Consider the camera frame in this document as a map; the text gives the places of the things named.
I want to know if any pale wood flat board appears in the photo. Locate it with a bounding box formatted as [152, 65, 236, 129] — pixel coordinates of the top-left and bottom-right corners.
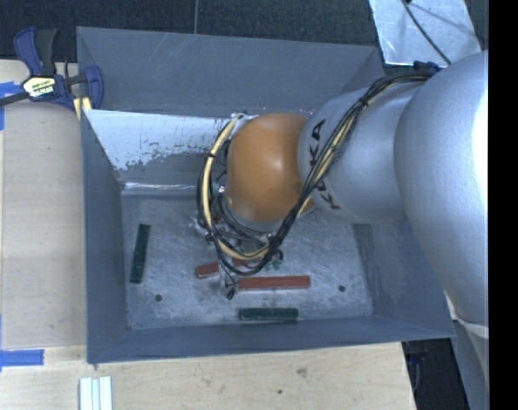
[0, 103, 89, 351]

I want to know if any red-brown flat block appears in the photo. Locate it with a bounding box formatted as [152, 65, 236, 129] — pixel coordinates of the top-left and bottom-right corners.
[194, 261, 252, 280]
[236, 275, 312, 291]

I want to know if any dark green flat block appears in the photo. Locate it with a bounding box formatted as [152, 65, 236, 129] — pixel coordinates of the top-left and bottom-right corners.
[128, 223, 152, 284]
[238, 307, 300, 322]

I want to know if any grey metal bin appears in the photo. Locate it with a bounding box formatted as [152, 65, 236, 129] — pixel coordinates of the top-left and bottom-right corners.
[74, 26, 457, 365]

